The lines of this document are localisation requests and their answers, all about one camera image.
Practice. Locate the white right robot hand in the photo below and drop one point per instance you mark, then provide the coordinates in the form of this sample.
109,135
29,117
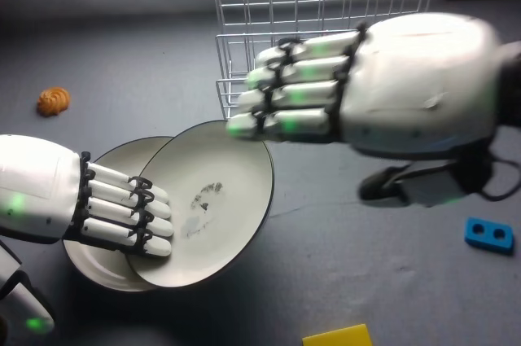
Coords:
419,77

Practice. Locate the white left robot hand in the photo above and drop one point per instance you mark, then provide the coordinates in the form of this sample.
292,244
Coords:
36,187

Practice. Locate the white plate with dark rim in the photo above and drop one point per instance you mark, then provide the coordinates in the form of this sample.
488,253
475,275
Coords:
102,268

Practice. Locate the orange swirl cookie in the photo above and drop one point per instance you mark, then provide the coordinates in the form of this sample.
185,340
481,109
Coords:
53,102

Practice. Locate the blue block with two holes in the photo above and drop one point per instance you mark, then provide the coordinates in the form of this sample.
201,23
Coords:
488,237

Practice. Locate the yellow rectangular block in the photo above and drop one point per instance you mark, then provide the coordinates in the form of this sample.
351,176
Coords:
338,337

